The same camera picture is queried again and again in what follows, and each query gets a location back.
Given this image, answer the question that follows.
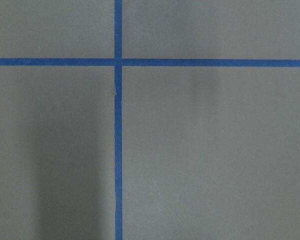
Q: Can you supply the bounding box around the vertical blue tape strip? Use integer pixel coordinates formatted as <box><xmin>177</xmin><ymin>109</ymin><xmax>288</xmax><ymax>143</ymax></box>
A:
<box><xmin>114</xmin><ymin>0</ymin><xmax>123</xmax><ymax>240</ymax></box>

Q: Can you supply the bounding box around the horizontal blue tape strip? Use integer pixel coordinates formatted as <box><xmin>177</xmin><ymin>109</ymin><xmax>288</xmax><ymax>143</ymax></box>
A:
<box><xmin>0</xmin><ymin>58</ymin><xmax>300</xmax><ymax>68</ymax></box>

